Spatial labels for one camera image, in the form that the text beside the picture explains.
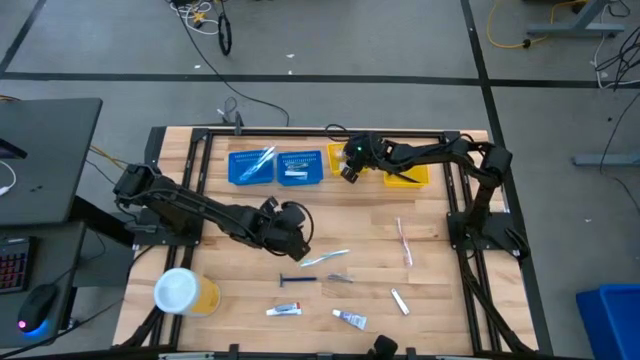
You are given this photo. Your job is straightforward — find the black computer mouse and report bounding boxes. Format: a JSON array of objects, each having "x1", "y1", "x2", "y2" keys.
[{"x1": 17, "y1": 283, "x2": 59, "y2": 334}]

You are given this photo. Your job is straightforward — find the black office desk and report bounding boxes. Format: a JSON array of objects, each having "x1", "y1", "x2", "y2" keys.
[{"x1": 0, "y1": 97, "x2": 104, "y2": 227}]

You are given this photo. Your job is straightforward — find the blue plastic bin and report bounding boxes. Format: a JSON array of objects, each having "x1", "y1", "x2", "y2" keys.
[{"x1": 575, "y1": 283, "x2": 640, "y2": 360}]

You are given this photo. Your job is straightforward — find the black cable bundle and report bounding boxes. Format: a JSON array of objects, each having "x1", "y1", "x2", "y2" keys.
[{"x1": 594, "y1": 24, "x2": 640, "y2": 91}]

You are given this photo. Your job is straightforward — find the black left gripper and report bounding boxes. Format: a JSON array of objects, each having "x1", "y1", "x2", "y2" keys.
[{"x1": 252, "y1": 197, "x2": 312, "y2": 263}]

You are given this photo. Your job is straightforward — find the teal toothbrush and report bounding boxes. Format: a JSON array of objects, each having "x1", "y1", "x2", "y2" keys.
[{"x1": 298, "y1": 248, "x2": 352, "y2": 269}]

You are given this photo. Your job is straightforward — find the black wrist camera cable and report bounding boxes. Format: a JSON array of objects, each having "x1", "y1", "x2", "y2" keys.
[
  {"x1": 279, "y1": 201, "x2": 315, "y2": 247},
  {"x1": 324, "y1": 123, "x2": 354, "y2": 144}
]

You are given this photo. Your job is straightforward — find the blue disposable razor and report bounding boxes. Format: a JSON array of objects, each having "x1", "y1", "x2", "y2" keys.
[{"x1": 278, "y1": 272, "x2": 319, "y2": 289}]

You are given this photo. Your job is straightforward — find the black floor cable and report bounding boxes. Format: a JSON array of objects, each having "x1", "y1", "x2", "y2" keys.
[{"x1": 169, "y1": 0, "x2": 291, "y2": 127}]

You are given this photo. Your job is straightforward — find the white purple toothpaste tube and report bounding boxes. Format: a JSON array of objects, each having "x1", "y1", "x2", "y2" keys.
[{"x1": 331, "y1": 308, "x2": 369, "y2": 332}]

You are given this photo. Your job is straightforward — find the black coiled cable loop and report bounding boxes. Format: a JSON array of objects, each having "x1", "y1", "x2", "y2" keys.
[{"x1": 217, "y1": 12, "x2": 234, "y2": 57}]

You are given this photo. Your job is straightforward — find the red toothbrush in clear wrapper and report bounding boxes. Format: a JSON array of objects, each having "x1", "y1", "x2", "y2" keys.
[{"x1": 394, "y1": 216, "x2": 415, "y2": 269}]

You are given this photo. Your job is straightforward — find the grey metal stand foot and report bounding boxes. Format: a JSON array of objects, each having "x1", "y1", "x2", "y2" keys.
[
  {"x1": 572, "y1": 152, "x2": 640, "y2": 167},
  {"x1": 525, "y1": 0, "x2": 626, "y2": 39}
]

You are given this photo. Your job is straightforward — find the yellow orange wires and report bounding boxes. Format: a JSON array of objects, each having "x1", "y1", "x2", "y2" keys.
[{"x1": 88, "y1": 144, "x2": 132, "y2": 170}]

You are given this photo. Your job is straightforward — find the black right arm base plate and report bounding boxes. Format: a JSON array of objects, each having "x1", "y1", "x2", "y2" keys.
[{"x1": 446, "y1": 211, "x2": 521, "y2": 251}]

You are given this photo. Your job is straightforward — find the yellow canister white lid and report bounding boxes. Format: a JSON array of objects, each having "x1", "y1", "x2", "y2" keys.
[{"x1": 152, "y1": 267, "x2": 222, "y2": 318}]

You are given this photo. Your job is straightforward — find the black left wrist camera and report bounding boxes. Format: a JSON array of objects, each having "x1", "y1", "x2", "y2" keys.
[{"x1": 279, "y1": 203, "x2": 307, "y2": 231}]

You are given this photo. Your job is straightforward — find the black aluminium table frame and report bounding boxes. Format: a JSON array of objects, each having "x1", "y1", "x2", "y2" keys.
[{"x1": 112, "y1": 125, "x2": 541, "y2": 360}]

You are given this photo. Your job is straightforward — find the blue slotted plastic basket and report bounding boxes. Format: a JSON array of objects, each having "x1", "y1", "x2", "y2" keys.
[
  {"x1": 276, "y1": 149, "x2": 325, "y2": 188},
  {"x1": 227, "y1": 149, "x2": 277, "y2": 187}
]

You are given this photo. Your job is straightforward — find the white toothbrush in clear wrapper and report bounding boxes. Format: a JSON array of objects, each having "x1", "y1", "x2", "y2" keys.
[{"x1": 252, "y1": 145, "x2": 277, "y2": 169}]

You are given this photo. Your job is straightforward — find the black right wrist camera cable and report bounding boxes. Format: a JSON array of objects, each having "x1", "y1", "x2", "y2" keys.
[{"x1": 324, "y1": 123, "x2": 354, "y2": 144}]

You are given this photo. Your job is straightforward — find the black keyboard red backlight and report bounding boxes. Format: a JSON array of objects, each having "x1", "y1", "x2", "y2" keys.
[{"x1": 0, "y1": 236, "x2": 32, "y2": 295}]

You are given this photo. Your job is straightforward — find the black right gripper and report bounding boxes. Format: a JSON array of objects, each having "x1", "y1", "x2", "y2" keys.
[{"x1": 341, "y1": 134, "x2": 397, "y2": 184}]

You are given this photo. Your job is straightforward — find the black left wrist camera cable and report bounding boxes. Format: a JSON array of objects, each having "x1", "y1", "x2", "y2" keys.
[{"x1": 279, "y1": 201, "x2": 315, "y2": 247}]

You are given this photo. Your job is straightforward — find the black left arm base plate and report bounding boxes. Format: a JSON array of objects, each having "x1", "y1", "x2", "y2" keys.
[{"x1": 130, "y1": 207, "x2": 204, "y2": 247}]

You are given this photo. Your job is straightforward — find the white thin cable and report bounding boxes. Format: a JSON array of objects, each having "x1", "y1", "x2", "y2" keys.
[{"x1": 0, "y1": 159, "x2": 18, "y2": 197}]

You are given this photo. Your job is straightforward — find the blue toothbrush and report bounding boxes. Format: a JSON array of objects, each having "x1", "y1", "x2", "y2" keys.
[{"x1": 238, "y1": 157, "x2": 266, "y2": 182}]

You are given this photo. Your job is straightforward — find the yellow extension cable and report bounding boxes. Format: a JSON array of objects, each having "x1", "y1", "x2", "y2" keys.
[{"x1": 487, "y1": 0, "x2": 589, "y2": 50}]

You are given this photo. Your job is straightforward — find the tangled floor cable bundle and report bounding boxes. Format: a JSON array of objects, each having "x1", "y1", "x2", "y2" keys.
[{"x1": 169, "y1": 0, "x2": 221, "y2": 36}]

